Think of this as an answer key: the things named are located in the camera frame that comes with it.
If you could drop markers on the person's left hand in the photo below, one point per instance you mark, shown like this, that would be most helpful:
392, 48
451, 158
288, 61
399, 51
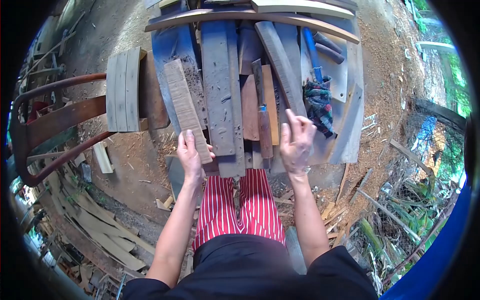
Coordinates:
190, 161

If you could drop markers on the person's right hand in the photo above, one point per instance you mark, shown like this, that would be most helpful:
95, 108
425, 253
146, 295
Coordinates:
298, 150

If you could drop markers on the person's right thumb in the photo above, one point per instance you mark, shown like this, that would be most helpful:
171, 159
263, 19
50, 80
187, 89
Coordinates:
285, 135

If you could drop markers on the person's right index finger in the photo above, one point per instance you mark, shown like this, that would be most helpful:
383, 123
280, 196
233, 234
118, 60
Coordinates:
294, 122

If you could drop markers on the person's left thumb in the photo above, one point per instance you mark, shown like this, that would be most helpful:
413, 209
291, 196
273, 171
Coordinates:
211, 156

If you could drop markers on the person's left fingers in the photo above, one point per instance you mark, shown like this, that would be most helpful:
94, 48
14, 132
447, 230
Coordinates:
187, 139

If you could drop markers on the person's right fingers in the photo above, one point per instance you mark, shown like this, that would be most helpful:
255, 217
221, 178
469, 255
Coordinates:
309, 129

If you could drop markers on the light straight wooden plank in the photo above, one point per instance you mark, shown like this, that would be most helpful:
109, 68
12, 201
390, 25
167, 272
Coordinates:
183, 101

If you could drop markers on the grey curved wooden piece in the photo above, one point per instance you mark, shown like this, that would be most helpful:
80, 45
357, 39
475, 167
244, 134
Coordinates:
281, 63

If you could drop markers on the plaid cloth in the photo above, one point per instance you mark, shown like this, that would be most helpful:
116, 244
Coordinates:
319, 105

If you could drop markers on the slanted grey board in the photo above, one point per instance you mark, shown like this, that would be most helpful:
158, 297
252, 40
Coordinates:
348, 127

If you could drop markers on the reddish brown board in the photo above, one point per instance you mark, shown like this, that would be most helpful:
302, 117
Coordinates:
249, 108

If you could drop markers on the wide dark grey plank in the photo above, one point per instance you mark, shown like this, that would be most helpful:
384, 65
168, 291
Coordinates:
219, 93

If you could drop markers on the person's legs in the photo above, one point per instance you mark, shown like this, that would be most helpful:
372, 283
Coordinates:
258, 210

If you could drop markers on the curved grey slat panel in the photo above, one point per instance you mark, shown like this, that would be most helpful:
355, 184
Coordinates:
122, 90

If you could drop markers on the small pale wood block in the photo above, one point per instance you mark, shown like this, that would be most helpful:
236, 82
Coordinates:
102, 157

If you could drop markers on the bluish grey board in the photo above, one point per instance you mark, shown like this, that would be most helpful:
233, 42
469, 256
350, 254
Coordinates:
167, 48

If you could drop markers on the pale curved wooden strip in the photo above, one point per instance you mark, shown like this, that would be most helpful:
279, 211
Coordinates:
300, 7

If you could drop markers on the pile of wooden offcuts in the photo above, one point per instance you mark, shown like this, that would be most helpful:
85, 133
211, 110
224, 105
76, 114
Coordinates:
101, 228

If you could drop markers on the person's body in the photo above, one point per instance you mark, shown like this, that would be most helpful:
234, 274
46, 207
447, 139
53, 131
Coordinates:
255, 273

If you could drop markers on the long curved brown wooden strip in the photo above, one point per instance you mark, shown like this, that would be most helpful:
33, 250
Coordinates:
225, 15

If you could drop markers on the blue barrel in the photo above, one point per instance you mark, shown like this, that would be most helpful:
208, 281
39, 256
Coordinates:
435, 262

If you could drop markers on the reddish brown chair frame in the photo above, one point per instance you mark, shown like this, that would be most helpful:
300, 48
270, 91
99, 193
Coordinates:
60, 120

